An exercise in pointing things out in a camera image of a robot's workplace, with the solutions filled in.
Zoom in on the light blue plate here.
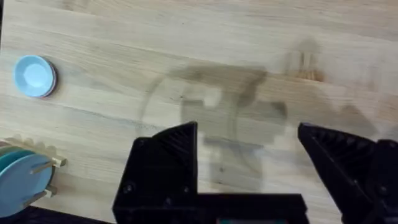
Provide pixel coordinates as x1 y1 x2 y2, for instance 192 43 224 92
0 153 55 218

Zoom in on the wooden peg rack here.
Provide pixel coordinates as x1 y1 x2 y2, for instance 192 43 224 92
0 134 68 208

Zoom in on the green plate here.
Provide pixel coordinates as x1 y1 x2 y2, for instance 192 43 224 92
0 145 23 157

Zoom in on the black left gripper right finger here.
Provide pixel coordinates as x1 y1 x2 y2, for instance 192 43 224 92
297 122 398 224

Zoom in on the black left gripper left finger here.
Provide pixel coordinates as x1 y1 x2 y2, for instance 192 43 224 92
112 121 199 215

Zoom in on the teal plate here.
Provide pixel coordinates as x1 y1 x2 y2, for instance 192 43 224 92
0 149 35 172

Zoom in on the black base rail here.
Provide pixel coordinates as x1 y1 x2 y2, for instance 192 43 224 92
0 205 113 224

